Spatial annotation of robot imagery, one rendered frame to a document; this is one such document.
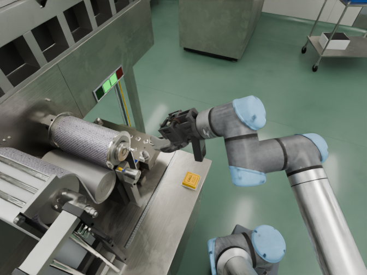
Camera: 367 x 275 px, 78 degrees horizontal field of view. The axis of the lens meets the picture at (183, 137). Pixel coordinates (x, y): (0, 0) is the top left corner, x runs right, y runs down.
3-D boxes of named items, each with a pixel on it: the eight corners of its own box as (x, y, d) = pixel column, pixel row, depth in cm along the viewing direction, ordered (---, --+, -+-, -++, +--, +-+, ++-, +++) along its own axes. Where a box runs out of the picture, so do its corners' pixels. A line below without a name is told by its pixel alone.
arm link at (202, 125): (229, 121, 60) (220, 144, 55) (215, 125, 63) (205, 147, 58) (213, 101, 56) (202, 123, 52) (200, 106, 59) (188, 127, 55)
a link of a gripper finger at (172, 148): (163, 141, 70) (184, 132, 65) (166, 144, 71) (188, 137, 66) (157, 152, 67) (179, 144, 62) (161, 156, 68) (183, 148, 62)
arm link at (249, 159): (289, 180, 48) (279, 129, 49) (238, 190, 46) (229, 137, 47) (271, 178, 55) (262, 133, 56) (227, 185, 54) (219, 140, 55)
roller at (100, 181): (101, 208, 84) (90, 193, 75) (47, 184, 90) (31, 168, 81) (119, 180, 91) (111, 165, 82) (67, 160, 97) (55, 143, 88)
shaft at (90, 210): (94, 222, 60) (90, 218, 58) (76, 214, 62) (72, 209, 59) (101, 211, 62) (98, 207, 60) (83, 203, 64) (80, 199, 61)
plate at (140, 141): (149, 170, 111) (148, 163, 106) (82, 145, 120) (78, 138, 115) (164, 146, 120) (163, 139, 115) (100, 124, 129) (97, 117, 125)
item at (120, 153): (117, 150, 78) (129, 138, 84) (112, 148, 79) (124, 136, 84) (119, 165, 83) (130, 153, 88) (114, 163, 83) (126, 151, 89)
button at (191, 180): (195, 189, 112) (195, 187, 110) (182, 184, 114) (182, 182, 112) (200, 177, 116) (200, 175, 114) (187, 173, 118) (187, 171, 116)
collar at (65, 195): (75, 221, 62) (65, 213, 57) (57, 213, 63) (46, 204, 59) (89, 201, 66) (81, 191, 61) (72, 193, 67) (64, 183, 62)
